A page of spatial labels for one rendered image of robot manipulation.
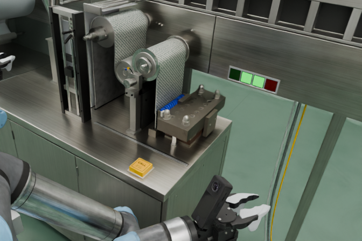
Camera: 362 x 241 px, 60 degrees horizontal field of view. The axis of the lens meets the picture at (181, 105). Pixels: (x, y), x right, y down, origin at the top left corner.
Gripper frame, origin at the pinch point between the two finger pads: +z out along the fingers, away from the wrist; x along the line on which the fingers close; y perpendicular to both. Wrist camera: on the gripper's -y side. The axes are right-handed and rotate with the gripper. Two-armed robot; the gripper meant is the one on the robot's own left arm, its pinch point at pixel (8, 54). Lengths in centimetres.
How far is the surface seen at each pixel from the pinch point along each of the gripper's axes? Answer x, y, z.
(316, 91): 133, -16, 21
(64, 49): 20.1, -4.5, 11.7
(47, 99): 5.0, 33.3, 21.3
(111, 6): 35, -26, 24
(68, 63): 20.7, 3.2, 13.7
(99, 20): 31.6, -19.7, 20.3
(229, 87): 110, 110, 263
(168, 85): 69, 1, 18
